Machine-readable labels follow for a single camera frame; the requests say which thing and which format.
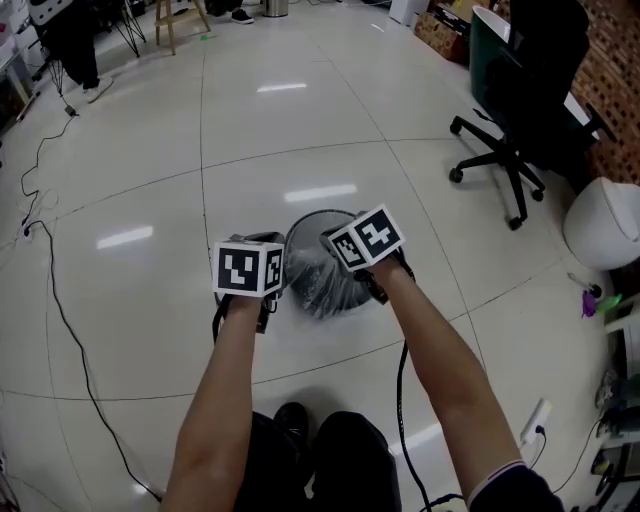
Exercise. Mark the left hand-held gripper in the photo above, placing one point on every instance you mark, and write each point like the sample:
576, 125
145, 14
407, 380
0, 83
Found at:
247, 270

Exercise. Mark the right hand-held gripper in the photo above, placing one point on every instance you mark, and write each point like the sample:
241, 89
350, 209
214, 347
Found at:
370, 240

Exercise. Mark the black mesh waste bin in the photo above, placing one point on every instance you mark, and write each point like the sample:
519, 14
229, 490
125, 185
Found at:
310, 225

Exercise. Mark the clear plastic bin liner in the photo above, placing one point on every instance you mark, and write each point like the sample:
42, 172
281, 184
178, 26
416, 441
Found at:
315, 290

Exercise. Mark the person's right forearm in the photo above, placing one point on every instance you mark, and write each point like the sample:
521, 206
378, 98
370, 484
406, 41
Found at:
440, 380

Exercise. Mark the person's left forearm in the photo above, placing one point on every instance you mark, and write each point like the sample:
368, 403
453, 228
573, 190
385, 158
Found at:
210, 410

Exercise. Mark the person's black shoe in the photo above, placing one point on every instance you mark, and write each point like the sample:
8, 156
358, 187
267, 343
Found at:
292, 417

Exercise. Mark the person's dark trousers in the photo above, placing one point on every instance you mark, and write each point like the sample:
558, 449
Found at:
350, 460

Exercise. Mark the green and white bathtub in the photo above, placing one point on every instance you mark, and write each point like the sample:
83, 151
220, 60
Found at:
482, 55

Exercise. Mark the patterned cardboard box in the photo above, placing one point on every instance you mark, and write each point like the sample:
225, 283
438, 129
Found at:
440, 35

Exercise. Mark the small white floor socket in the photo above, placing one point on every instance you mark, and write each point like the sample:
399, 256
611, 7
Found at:
27, 231

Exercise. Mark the white egg-shaped toilet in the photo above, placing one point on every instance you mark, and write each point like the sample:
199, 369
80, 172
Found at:
595, 230

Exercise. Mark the black mesh office chair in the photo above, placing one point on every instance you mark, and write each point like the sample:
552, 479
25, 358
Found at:
540, 90

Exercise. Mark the toilet brush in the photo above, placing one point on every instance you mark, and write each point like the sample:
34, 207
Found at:
595, 289

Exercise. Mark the white water dispenser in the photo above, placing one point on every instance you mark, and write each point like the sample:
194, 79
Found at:
405, 10

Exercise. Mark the brown cardboard box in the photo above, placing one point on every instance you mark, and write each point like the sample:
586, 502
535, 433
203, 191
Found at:
450, 10

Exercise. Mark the white power strip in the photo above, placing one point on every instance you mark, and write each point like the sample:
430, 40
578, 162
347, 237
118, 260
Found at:
536, 420

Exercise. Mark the green spray bottle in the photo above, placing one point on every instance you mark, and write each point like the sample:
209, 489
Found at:
610, 303

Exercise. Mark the steel pedal bin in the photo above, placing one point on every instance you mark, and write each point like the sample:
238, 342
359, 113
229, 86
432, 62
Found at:
275, 7

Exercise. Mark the white drawer cabinet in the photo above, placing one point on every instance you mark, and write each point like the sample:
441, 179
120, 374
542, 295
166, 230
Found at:
625, 325

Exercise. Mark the person's dark shirt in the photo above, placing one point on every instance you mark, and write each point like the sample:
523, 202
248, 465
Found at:
515, 490

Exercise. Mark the white hard-shell backpack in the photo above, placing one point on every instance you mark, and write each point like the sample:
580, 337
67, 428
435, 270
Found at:
47, 10

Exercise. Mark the small mesh wastebasket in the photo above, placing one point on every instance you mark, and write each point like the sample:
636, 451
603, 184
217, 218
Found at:
615, 462

